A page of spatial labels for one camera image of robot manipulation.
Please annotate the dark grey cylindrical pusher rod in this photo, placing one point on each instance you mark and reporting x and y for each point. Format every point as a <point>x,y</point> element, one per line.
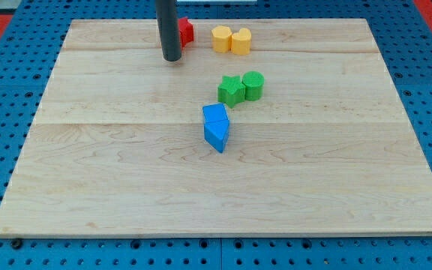
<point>167,20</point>

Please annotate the red star block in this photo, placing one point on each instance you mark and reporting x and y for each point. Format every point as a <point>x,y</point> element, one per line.
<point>186,31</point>

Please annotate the green star block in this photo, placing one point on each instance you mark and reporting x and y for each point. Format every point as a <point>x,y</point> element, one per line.
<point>231,91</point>

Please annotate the yellow hexagon block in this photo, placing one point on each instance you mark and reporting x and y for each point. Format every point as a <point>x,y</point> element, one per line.
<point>221,39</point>

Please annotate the yellow heart block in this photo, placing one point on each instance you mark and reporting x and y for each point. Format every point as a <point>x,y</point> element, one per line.
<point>241,42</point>

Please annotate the green cylinder block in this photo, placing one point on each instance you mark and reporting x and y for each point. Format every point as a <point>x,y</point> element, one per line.
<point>254,82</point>

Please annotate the blue cube block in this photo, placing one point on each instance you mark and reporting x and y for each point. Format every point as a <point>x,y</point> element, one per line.
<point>214,112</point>

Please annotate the blue triangle block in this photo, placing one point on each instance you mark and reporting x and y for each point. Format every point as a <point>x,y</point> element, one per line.
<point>216,133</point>

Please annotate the light wooden board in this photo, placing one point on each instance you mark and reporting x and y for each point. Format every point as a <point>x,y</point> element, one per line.
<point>117,150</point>

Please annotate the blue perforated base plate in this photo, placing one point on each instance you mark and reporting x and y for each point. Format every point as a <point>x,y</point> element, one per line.
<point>28,51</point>

